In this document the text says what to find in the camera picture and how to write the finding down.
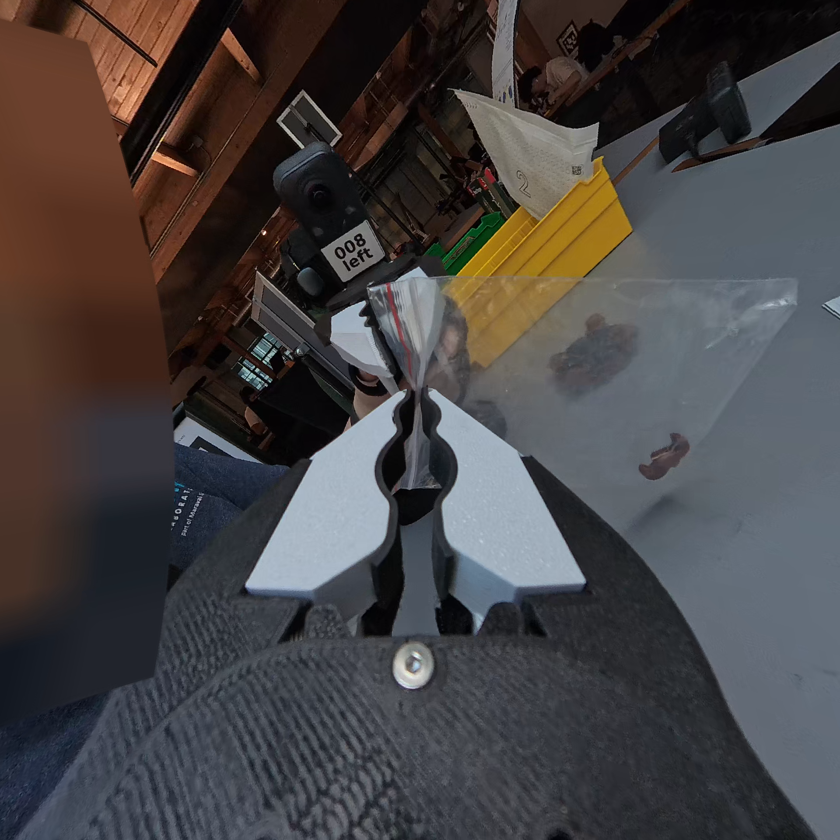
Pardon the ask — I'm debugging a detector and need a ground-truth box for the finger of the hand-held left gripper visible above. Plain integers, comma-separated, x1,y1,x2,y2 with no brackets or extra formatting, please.
384,261,447,290
330,314,399,389

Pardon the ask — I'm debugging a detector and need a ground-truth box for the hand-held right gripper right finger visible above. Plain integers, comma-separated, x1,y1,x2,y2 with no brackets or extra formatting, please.
422,387,588,635

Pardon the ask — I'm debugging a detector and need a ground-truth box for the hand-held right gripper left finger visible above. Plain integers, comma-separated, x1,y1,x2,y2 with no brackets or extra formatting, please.
245,390,416,639

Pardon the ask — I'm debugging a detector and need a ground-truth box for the clear plastic zip bag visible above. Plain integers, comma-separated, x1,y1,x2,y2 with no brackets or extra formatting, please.
366,276,799,503

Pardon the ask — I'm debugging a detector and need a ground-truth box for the green plastic bin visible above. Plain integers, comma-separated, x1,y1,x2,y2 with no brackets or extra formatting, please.
423,211,522,273

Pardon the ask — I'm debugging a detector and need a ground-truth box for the grey framed panel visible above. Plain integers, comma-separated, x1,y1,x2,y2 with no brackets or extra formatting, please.
252,272,349,368

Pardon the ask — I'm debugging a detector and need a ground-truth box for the yellow plastic bin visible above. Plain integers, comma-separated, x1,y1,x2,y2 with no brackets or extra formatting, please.
453,157,634,368

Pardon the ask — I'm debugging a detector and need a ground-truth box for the white padded paper bag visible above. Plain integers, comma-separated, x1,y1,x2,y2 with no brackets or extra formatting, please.
454,88,600,221

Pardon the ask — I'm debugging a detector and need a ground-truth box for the brown curved brick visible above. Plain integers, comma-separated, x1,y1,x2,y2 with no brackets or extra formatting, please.
638,432,691,481

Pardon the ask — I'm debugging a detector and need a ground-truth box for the pile of brown bricks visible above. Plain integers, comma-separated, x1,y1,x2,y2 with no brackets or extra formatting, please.
550,314,639,395

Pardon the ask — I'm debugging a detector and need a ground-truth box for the white hanging paper sheet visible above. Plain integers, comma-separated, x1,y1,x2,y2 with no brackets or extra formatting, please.
491,0,519,106

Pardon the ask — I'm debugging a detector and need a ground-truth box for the black electronic box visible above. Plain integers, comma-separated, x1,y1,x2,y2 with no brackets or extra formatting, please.
658,61,752,165

